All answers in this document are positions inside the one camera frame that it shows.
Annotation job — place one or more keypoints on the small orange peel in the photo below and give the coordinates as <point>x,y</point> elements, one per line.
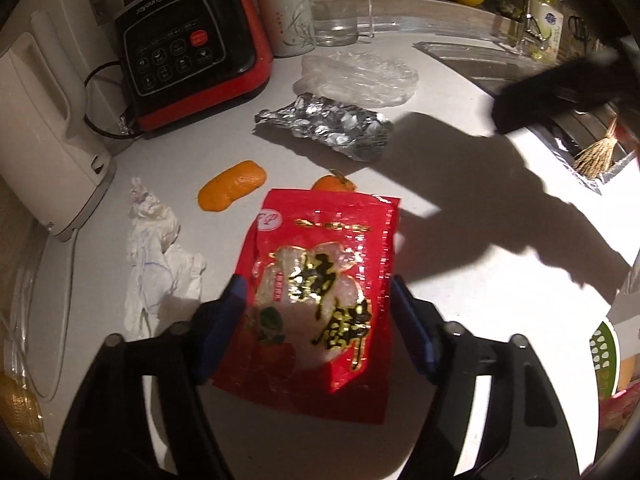
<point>330,183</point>

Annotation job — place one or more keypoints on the metal faucet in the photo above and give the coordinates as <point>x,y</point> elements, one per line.
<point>530,15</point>

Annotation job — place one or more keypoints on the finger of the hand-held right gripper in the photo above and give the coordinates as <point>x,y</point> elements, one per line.
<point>550,90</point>

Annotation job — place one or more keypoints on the crumpled white tissue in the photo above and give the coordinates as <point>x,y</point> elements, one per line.
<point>155,255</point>

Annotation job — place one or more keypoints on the steel sink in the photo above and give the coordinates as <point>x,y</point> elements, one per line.
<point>465,60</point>

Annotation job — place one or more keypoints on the green plastic basket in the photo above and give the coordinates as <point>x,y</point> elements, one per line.
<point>607,360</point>

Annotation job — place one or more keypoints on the green label bottle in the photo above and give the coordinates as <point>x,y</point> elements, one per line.
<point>550,22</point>

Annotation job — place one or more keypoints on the clear glass mug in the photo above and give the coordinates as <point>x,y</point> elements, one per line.
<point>337,20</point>

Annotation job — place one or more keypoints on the red snack packet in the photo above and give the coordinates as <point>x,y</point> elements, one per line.
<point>320,305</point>

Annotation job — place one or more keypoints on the white ceramic cup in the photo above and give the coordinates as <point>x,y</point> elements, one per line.
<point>287,17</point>

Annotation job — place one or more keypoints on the black and red blender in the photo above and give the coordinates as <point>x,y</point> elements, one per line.
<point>190,45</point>

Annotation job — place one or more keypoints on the straw brush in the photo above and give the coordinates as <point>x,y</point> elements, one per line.
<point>595,155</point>

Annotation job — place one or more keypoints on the white electric kettle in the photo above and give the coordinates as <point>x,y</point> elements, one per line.
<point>45,125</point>

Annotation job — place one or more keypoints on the crumpled clear plastic wrap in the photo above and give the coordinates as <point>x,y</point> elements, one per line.
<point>360,77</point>

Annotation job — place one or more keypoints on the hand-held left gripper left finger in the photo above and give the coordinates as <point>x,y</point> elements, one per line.
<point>225,320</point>

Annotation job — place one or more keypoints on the crumpled aluminium foil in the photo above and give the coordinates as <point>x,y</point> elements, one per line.
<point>330,122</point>

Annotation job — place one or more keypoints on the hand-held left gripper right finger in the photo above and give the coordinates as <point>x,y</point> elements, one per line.
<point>412,330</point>

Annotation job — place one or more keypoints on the large orange peel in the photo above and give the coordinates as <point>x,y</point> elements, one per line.
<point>230,186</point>

